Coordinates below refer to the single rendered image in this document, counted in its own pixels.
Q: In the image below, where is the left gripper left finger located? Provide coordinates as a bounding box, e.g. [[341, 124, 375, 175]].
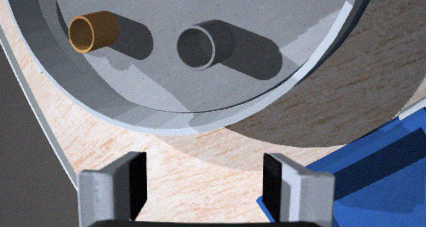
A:
[[77, 151, 147, 227]]

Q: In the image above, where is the grey metal bushing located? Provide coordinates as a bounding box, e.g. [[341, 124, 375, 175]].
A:
[[175, 19, 236, 71]]

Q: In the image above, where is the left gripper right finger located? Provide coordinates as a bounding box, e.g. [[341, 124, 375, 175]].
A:
[[262, 153, 336, 227]]

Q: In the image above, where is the bronze bushing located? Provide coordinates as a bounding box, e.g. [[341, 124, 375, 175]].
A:
[[68, 10, 119, 53]]

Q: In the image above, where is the blue crate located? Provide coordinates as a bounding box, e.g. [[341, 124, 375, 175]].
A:
[[305, 107, 426, 227]]

